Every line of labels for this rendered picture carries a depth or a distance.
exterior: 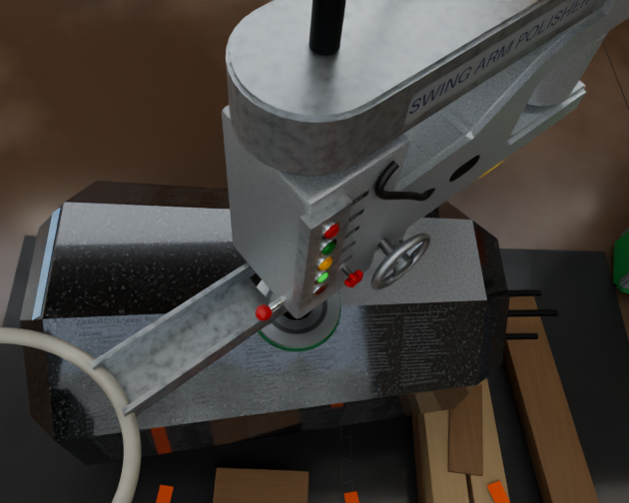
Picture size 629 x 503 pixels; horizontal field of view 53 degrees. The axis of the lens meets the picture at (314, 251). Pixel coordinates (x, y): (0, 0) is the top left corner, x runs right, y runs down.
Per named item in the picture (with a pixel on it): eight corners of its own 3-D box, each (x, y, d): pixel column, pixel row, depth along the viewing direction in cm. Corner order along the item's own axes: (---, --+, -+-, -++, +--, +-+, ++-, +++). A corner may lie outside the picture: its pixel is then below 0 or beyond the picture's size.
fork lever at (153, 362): (351, 188, 148) (354, 175, 144) (407, 246, 142) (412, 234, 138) (84, 357, 122) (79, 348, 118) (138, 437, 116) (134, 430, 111)
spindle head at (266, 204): (358, 169, 146) (393, 12, 107) (424, 235, 139) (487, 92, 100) (231, 251, 134) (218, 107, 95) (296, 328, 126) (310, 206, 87)
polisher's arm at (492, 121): (500, 89, 167) (582, -88, 124) (567, 145, 159) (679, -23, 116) (280, 233, 141) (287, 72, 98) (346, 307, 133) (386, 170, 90)
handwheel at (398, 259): (392, 232, 136) (406, 192, 122) (424, 264, 132) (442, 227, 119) (339, 268, 130) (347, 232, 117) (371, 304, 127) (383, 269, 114)
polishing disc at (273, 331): (233, 305, 152) (233, 303, 151) (296, 251, 161) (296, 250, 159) (296, 366, 146) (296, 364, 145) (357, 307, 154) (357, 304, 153)
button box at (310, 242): (324, 275, 117) (341, 189, 93) (334, 286, 116) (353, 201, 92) (291, 299, 115) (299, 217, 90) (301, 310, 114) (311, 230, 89)
